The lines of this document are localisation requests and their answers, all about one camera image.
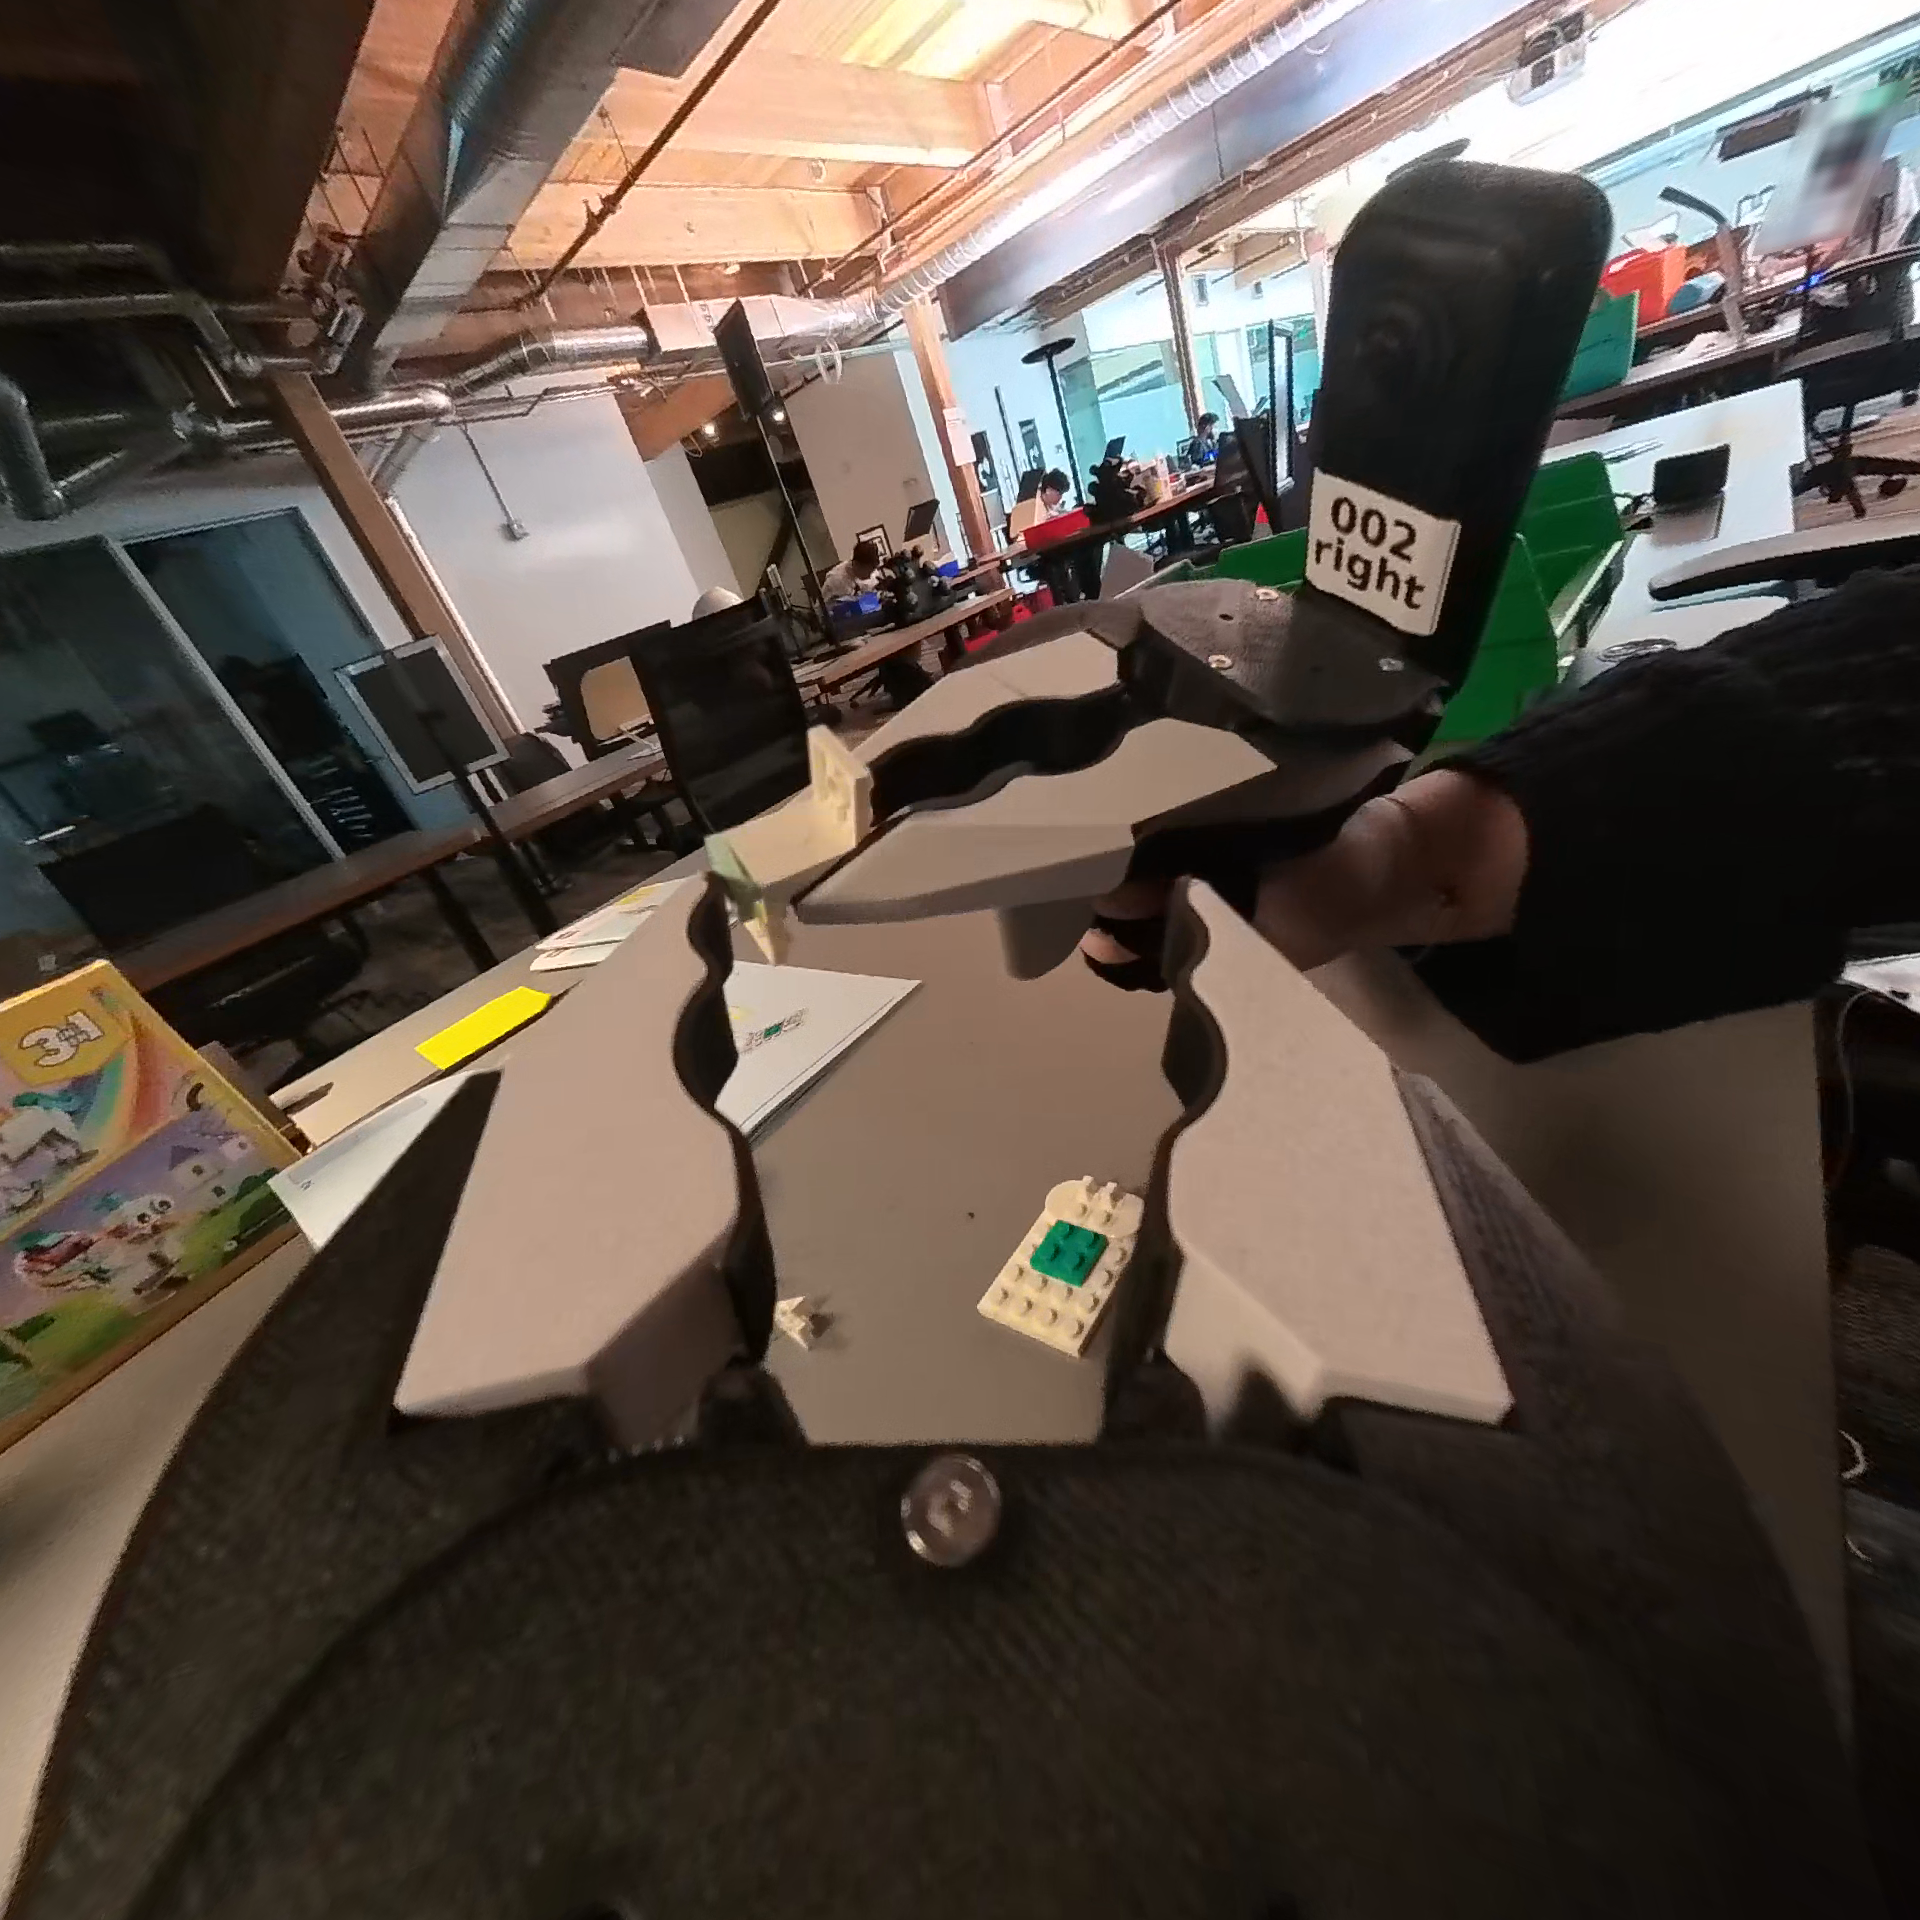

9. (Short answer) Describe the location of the spiral metal ventilation duct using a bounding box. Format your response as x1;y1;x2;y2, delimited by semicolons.
0;375;458;519

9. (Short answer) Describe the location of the white lego plate green tile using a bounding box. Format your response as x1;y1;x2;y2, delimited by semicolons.
978;1176;1147;1363

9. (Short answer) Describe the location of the black hanging speaker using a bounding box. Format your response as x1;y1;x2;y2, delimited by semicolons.
709;295;777;440

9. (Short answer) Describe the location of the white paper sheet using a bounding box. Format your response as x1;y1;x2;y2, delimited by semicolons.
271;1073;502;1249

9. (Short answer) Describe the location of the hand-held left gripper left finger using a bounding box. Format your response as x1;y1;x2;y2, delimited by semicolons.
392;878;781;1454

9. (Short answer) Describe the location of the colourful lego set box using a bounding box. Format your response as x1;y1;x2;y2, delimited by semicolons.
0;959;301;1454

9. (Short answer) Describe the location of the white printed leaflet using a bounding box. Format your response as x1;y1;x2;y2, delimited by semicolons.
533;882;690;976

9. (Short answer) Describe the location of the green tote bin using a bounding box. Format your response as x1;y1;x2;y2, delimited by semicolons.
1559;286;1646;403

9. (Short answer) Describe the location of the black mesh office chair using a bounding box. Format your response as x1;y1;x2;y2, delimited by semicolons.
630;607;820;849

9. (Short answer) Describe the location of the framed panel on stand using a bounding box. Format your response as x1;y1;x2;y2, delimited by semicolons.
332;633;518;842

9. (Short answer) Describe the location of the dark wooden office desk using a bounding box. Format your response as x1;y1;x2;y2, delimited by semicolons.
22;742;667;976

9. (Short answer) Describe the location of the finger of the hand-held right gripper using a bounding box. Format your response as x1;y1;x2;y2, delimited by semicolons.
791;716;1280;981
868;627;1147;820

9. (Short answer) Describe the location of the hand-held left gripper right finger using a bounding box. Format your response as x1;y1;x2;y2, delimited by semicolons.
1102;878;1514;1454

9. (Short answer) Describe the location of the white office desk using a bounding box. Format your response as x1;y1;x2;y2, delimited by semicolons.
1545;382;1809;608

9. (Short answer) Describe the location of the white stepped lego bracket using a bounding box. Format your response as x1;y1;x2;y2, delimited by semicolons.
703;728;875;965

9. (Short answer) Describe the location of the person's right hand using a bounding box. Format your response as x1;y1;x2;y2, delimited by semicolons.
1083;766;1534;990

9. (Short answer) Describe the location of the yellow paper sheet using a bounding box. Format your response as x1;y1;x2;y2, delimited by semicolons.
415;984;553;1069

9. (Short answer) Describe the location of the green plastic storage bin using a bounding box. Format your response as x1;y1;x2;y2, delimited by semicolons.
1146;450;1637;757

